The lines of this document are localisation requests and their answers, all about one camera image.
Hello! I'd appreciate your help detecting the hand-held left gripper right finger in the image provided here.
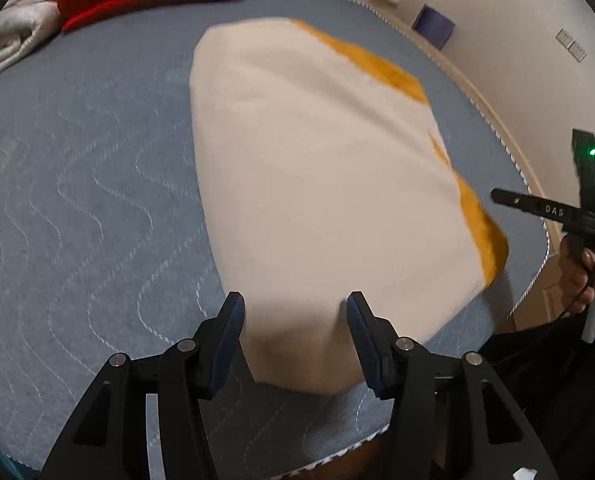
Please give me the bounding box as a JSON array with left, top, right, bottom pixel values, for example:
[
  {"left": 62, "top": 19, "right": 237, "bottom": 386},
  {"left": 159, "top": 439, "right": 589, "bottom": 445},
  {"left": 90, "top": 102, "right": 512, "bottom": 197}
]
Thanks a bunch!
[{"left": 346, "top": 291, "right": 561, "bottom": 480}]

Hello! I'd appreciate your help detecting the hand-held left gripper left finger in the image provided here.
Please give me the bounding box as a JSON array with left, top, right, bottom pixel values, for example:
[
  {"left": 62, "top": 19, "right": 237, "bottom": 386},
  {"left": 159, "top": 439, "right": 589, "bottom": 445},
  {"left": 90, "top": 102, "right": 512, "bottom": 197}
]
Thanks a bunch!
[{"left": 40, "top": 291, "right": 246, "bottom": 480}]

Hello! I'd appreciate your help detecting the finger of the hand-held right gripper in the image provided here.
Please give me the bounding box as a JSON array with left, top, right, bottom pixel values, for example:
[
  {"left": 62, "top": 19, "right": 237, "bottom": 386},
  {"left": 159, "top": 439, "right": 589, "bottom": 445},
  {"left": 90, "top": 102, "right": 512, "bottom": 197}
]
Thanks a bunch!
[{"left": 491, "top": 188, "right": 584, "bottom": 222}]

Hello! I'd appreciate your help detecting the beige and yellow jacket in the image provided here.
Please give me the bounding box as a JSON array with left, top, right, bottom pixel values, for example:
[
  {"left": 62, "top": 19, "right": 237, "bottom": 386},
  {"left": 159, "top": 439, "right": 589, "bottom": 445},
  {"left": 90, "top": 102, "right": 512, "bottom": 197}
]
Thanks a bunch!
[{"left": 190, "top": 17, "right": 509, "bottom": 396}]

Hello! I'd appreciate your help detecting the person's right hand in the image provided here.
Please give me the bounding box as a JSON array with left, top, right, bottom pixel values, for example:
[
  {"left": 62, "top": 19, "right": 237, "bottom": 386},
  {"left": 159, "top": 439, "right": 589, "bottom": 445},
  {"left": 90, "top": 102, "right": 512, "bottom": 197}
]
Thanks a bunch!
[{"left": 557, "top": 232, "right": 595, "bottom": 336}]

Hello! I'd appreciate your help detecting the person's dark clothing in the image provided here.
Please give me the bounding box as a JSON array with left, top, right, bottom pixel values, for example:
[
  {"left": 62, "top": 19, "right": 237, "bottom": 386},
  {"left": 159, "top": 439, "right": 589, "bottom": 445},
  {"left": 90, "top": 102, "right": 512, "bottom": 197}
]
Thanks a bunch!
[{"left": 477, "top": 317, "right": 595, "bottom": 480}]

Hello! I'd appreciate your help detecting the grey quilted mattress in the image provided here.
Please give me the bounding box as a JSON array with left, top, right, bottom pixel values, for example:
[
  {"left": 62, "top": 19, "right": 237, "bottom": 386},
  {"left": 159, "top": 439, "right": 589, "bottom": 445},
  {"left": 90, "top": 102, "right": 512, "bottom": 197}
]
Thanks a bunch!
[{"left": 0, "top": 0, "right": 551, "bottom": 478}]

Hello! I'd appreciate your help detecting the folded white blanket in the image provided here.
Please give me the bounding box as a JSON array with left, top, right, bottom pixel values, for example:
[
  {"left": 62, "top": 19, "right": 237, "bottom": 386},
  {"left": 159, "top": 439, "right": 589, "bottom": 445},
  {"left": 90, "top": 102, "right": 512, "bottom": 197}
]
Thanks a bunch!
[{"left": 0, "top": 0, "right": 74, "bottom": 89}]

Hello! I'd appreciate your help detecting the white wall switch plate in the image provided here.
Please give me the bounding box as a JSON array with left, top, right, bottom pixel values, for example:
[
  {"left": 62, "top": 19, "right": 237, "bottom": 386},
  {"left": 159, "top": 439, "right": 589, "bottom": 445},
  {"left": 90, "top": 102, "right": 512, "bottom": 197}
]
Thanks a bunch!
[{"left": 555, "top": 28, "right": 589, "bottom": 63}]

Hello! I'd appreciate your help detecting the purple wall panel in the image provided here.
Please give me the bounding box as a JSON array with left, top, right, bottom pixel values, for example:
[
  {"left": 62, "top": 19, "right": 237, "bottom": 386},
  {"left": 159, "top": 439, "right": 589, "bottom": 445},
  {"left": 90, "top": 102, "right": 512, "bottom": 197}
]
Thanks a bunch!
[{"left": 411, "top": 5, "right": 456, "bottom": 52}]

